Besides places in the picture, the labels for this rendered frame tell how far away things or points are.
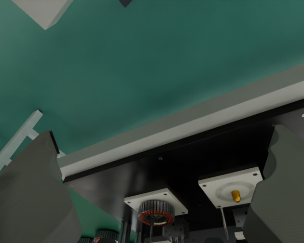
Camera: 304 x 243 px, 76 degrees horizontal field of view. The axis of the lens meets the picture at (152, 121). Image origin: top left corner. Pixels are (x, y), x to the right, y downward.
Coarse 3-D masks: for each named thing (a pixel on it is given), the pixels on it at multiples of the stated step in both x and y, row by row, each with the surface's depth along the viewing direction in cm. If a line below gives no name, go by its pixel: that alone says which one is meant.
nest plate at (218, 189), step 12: (252, 168) 47; (204, 180) 51; (216, 180) 49; (228, 180) 49; (240, 180) 49; (252, 180) 48; (216, 192) 53; (228, 192) 53; (240, 192) 52; (252, 192) 52; (216, 204) 58; (228, 204) 57
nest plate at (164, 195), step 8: (152, 192) 57; (160, 192) 56; (168, 192) 55; (128, 200) 60; (136, 200) 59; (144, 200) 59; (152, 200) 58; (160, 200) 58; (168, 200) 58; (176, 200) 58; (136, 208) 63; (176, 208) 61; (184, 208) 62
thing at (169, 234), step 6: (174, 222) 68; (180, 222) 67; (186, 222) 69; (168, 228) 68; (174, 228) 66; (180, 228) 65; (186, 228) 67; (168, 234) 66; (174, 234) 65; (180, 234) 64; (186, 234) 65; (168, 240) 68; (174, 240) 68; (180, 240) 67
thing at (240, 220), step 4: (236, 208) 61; (240, 208) 60; (244, 208) 60; (248, 208) 59; (236, 212) 60; (240, 212) 60; (244, 212) 59; (236, 216) 59; (240, 216) 59; (244, 216) 58; (236, 220) 59; (240, 220) 58; (244, 220) 58; (236, 224) 58; (240, 224) 57; (240, 228) 58
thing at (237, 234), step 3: (240, 231) 48; (237, 234) 48; (240, 234) 47; (237, 237) 48; (240, 237) 48; (243, 237) 47; (237, 240) 49; (240, 240) 48; (243, 240) 48; (246, 240) 48
